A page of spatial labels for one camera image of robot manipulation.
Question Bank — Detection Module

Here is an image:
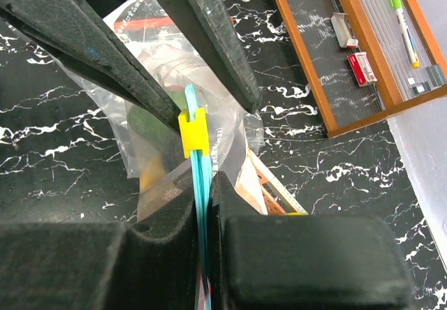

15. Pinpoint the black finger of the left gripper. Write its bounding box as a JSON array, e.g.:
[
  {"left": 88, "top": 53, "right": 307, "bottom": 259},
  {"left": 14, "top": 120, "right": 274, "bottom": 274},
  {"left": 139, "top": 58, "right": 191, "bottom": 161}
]
[{"left": 157, "top": 0, "right": 261, "bottom": 112}]

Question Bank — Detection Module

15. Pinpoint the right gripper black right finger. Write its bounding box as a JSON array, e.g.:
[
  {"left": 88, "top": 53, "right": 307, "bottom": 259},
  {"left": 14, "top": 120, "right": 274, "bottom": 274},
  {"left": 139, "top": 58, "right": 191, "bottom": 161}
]
[{"left": 208, "top": 172, "right": 415, "bottom": 309}]

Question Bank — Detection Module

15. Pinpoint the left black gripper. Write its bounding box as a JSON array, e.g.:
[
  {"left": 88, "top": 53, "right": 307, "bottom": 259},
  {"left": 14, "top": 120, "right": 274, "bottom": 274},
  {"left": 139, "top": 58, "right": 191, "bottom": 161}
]
[{"left": 1, "top": 0, "right": 180, "bottom": 132}]

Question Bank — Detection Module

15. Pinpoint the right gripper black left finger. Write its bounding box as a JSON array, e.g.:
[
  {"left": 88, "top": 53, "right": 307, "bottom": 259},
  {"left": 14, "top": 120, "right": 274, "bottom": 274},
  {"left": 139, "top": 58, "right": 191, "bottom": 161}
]
[{"left": 1, "top": 189, "right": 198, "bottom": 309}]

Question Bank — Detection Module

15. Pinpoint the green mango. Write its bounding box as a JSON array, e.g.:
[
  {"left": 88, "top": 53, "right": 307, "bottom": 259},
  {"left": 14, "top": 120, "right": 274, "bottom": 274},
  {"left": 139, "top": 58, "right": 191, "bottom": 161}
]
[{"left": 127, "top": 105, "right": 184, "bottom": 170}]

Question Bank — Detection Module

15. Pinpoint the yellow zipper slider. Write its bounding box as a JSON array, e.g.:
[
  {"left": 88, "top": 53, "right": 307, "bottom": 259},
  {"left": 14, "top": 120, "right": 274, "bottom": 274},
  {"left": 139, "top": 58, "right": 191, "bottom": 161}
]
[{"left": 178, "top": 108, "right": 210, "bottom": 158}]

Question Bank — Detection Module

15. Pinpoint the yellow orange fruit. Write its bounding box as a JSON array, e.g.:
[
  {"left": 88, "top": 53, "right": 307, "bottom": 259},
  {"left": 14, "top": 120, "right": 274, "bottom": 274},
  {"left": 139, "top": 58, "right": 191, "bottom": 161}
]
[{"left": 140, "top": 154, "right": 166, "bottom": 193}]

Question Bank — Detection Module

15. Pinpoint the blue zipper clear bag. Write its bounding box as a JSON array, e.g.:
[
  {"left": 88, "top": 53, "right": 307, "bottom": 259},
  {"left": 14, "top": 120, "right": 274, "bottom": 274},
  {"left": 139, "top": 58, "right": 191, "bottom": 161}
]
[{"left": 60, "top": 0, "right": 261, "bottom": 309}]

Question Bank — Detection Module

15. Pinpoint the red zipper clear bag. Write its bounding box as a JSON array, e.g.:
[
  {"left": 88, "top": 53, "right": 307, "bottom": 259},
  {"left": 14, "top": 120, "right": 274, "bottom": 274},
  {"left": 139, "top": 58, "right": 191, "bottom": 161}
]
[{"left": 103, "top": 0, "right": 175, "bottom": 43}]

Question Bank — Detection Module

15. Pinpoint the pink plastic basket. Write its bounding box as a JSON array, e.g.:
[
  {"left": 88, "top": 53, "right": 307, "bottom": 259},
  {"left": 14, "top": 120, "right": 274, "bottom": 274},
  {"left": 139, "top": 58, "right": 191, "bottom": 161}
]
[{"left": 248, "top": 150, "right": 308, "bottom": 215}]

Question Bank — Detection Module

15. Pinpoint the white small box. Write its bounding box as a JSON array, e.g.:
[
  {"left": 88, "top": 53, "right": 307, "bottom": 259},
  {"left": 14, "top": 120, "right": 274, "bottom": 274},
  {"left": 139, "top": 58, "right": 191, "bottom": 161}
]
[{"left": 330, "top": 13, "right": 359, "bottom": 48}]

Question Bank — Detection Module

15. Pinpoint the wooden shelf rack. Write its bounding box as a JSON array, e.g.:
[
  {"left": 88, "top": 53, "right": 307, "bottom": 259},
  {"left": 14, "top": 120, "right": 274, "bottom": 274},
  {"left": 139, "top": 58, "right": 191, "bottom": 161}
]
[{"left": 275, "top": 0, "right": 446, "bottom": 138}]

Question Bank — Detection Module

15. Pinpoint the red staples box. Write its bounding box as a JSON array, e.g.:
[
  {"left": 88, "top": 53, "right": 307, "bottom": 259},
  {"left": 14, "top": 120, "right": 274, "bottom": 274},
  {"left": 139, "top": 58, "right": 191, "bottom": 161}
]
[{"left": 348, "top": 52, "right": 377, "bottom": 87}]

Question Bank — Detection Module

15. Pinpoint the green cap marker pen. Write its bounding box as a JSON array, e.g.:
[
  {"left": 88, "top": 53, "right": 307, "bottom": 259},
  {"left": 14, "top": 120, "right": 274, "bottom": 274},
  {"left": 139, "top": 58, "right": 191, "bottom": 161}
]
[{"left": 390, "top": 0, "right": 420, "bottom": 69}]

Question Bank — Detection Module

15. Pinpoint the grey staples block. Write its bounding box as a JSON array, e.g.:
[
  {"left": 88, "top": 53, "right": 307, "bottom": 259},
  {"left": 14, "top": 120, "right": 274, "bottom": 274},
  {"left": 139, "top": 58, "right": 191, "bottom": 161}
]
[{"left": 425, "top": 64, "right": 446, "bottom": 87}]

